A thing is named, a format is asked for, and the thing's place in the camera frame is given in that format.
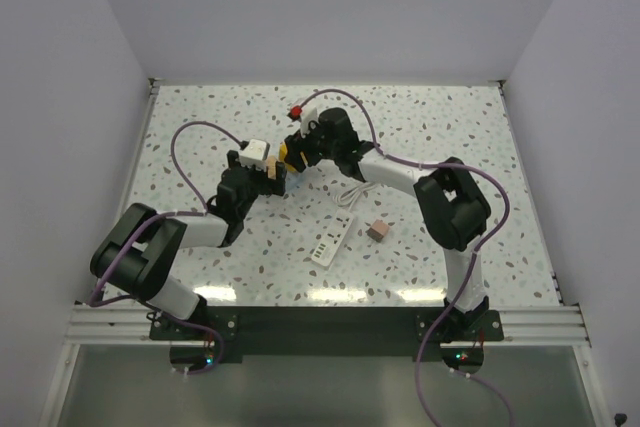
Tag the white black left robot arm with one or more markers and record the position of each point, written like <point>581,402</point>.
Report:
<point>138,253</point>

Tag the white power strip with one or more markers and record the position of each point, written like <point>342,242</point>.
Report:
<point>333,237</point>

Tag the pink cube socket adapter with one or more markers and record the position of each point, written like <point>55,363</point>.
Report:
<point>378,230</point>

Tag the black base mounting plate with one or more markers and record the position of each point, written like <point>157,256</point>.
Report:
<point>296,331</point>

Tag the yellow cube socket adapter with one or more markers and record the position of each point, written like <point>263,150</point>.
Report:
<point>282,154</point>

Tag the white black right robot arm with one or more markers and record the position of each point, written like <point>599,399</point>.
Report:
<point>454,210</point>

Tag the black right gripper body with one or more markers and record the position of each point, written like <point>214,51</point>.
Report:
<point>313,145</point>

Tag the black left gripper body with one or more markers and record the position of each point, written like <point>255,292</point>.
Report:
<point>260,184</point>

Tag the beige cube socket adapter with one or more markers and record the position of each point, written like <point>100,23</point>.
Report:
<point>271,165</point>

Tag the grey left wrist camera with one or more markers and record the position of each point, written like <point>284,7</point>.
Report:
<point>254,154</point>

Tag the light blue round power socket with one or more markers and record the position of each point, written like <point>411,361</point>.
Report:
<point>292,181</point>

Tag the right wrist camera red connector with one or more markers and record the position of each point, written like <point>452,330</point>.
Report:
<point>305,115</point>

